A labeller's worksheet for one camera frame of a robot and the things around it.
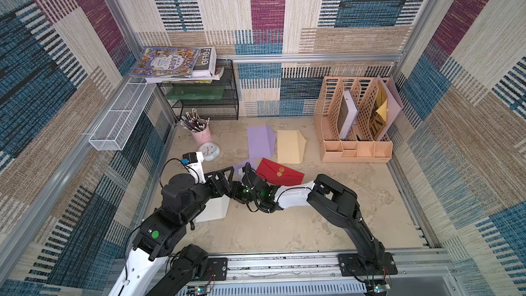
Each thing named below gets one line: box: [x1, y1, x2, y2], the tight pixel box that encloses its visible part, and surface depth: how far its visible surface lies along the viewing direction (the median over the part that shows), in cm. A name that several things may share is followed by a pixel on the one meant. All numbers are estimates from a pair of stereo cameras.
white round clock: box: [198, 141, 221, 162], surface depth 107 cm
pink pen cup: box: [189, 124, 213, 147], surface depth 107 cm
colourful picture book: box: [130, 45, 201, 78], surface depth 83 cm
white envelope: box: [195, 193, 231, 223], surface depth 87 cm
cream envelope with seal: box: [276, 128, 307, 164], surface depth 111 cm
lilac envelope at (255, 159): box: [233, 150, 268, 182], surface depth 107 cm
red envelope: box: [256, 157, 305, 187], surface depth 101 cm
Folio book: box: [144, 46, 224, 83], surface depth 82 cm
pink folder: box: [376, 74, 404, 142], surface depth 90 cm
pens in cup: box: [180, 108, 211, 132], surface depth 101 cm
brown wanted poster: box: [369, 80, 387, 141], surface depth 99 cm
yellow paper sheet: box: [375, 97, 388, 122], surface depth 90 cm
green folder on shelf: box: [165, 85, 226, 101], surface depth 101 cm
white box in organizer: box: [336, 89, 359, 140], surface depth 101 cm
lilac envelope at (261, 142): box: [247, 124, 277, 160], surface depth 113 cm
